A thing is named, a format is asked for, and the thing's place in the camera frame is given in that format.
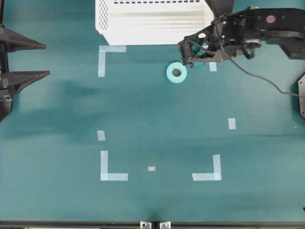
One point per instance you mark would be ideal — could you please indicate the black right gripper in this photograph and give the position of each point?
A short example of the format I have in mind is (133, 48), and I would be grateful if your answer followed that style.
(218, 42)

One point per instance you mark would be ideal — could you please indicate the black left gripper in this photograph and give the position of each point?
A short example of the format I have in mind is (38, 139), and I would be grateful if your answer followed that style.
(14, 82)

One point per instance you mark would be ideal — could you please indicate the light blue tape roll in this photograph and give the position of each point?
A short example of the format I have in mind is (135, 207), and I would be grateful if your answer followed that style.
(176, 72)

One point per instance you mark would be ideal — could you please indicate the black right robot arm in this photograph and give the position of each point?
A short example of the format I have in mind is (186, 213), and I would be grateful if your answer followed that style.
(284, 27)

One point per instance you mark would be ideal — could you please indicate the top-right tape strip marker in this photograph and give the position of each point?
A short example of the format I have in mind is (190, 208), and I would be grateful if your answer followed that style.
(213, 66)

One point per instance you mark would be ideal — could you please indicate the right tape strip marker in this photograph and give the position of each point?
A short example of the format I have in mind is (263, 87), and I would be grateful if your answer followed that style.
(232, 123)

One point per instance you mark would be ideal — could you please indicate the white plastic lattice basket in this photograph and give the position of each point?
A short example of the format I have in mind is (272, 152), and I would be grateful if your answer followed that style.
(150, 22)

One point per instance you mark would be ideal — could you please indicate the top-left tape corner marker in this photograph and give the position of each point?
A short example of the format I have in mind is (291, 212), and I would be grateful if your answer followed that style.
(103, 49)

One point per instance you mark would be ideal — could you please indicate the left tape strip marker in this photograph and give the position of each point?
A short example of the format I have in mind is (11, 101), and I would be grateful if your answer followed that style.
(101, 135)

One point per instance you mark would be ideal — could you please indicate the bottom-right tape corner marker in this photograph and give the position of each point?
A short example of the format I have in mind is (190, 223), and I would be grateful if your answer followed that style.
(216, 175)

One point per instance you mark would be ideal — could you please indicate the bottom-left tape corner marker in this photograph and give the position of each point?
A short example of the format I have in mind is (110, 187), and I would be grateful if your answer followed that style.
(105, 175)

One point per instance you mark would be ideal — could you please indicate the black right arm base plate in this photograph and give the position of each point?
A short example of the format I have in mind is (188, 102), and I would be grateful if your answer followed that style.
(301, 90)

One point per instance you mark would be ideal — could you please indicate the black table edge rail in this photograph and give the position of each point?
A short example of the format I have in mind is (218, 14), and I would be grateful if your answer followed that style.
(155, 225)

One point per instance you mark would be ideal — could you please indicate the right silver rail bracket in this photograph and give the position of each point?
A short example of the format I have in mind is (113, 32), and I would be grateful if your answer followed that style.
(165, 225)

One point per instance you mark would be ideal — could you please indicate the silver rail bracket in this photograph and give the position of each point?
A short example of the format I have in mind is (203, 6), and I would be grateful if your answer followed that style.
(165, 225)
(145, 225)

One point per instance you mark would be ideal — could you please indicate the left silver rail bracket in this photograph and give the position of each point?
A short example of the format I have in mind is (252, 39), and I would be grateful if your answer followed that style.
(145, 225)

